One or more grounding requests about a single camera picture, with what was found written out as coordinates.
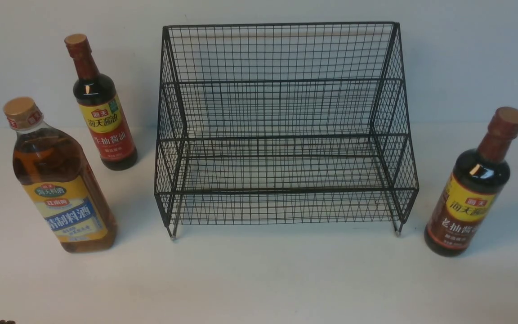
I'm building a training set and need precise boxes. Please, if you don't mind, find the light soy sauce bottle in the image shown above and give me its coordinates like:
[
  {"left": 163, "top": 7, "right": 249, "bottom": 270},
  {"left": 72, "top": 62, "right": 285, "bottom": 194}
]
[{"left": 64, "top": 33, "right": 138, "bottom": 171}]

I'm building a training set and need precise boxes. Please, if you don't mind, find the amber cooking wine bottle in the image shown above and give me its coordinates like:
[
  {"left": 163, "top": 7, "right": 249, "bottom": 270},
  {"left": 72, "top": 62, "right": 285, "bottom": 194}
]
[{"left": 3, "top": 97, "right": 117, "bottom": 253}]

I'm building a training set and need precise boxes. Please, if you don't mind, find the dark soy sauce bottle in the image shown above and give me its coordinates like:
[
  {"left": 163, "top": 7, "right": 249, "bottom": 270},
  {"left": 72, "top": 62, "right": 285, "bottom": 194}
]
[{"left": 424, "top": 107, "right": 518, "bottom": 257}]

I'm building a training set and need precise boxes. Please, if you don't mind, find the black wire mesh shelf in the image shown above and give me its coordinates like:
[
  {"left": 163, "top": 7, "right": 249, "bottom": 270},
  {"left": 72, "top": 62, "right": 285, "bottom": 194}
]
[{"left": 154, "top": 21, "right": 419, "bottom": 239}]

